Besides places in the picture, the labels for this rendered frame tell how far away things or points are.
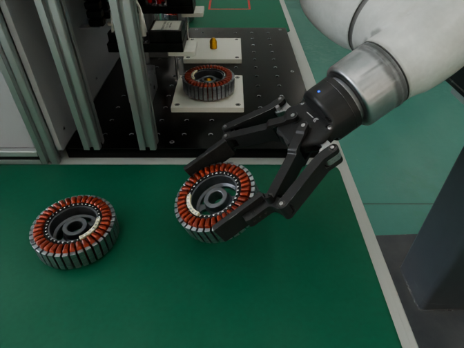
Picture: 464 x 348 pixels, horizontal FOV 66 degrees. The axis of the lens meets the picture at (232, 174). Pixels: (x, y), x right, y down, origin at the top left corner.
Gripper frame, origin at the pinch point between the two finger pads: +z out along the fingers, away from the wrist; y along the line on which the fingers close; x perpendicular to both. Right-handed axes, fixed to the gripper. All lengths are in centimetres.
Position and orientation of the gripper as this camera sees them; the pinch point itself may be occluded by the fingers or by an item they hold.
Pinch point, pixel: (214, 193)
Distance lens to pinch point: 46.4
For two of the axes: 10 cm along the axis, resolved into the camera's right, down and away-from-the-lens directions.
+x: -4.5, -5.6, -7.0
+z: -8.1, 5.8, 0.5
